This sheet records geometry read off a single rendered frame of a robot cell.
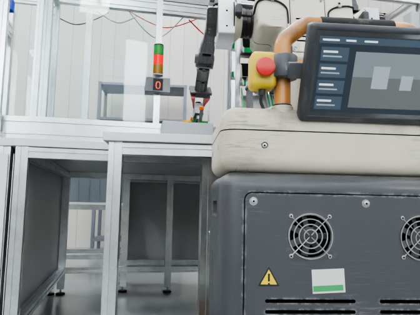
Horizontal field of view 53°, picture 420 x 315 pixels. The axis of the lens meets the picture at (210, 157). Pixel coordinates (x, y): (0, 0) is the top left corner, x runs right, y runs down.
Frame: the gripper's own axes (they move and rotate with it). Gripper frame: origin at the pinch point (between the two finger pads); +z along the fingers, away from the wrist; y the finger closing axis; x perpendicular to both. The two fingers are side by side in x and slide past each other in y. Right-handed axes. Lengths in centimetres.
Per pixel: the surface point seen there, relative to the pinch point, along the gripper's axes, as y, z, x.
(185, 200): -15, 134, -78
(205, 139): 7, -22, 58
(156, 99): 19.1, 4.6, -12.9
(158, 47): 19.2, -16.6, -26.6
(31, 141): 68, -2, 37
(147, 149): 26, -16, 57
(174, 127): 13.9, -7.0, 29.7
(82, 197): 69, 156, -104
